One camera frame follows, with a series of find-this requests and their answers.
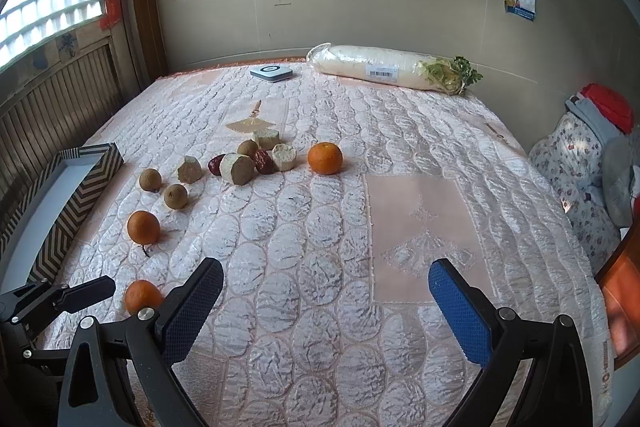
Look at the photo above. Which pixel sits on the large cut yam piece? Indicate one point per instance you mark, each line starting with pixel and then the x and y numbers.
pixel 237 169

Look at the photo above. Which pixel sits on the white square device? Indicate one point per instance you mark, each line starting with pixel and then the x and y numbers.
pixel 271 72

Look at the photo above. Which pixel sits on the white cut piece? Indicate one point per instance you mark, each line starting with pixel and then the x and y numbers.
pixel 266 138
pixel 284 156

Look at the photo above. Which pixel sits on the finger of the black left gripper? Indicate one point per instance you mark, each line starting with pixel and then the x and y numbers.
pixel 83 296

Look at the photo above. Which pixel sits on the wrapped white daikon radish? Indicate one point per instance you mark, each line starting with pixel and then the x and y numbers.
pixel 409 70

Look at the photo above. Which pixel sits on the red cloth item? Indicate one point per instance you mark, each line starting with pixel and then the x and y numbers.
pixel 612 105

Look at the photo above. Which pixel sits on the wooden radiator cover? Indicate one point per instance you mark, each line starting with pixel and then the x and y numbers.
pixel 55 97

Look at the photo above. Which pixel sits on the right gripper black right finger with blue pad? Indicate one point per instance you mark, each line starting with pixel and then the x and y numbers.
pixel 556 391

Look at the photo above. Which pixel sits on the chevron patterned gift box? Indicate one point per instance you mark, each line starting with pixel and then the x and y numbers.
pixel 45 223

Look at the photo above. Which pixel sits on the orange with stem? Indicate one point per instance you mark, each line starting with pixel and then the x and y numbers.
pixel 143 229

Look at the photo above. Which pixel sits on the red jujube date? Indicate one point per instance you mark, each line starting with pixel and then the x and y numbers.
pixel 263 162
pixel 214 165

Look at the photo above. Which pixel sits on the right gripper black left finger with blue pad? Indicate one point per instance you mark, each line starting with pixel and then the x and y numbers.
pixel 96 389

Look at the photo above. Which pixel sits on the floral bedding pile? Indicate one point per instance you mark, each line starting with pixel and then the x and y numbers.
pixel 593 169

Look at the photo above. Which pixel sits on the brown round fruit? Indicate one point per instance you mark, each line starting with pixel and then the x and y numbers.
pixel 150 180
pixel 175 196
pixel 248 148

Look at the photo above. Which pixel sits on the orange wooden chair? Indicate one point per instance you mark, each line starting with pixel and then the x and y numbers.
pixel 619 281

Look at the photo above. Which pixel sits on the large orange mid bed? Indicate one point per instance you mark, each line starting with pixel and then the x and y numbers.
pixel 325 158

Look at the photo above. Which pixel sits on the white cut piece front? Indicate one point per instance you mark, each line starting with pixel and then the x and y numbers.
pixel 284 156

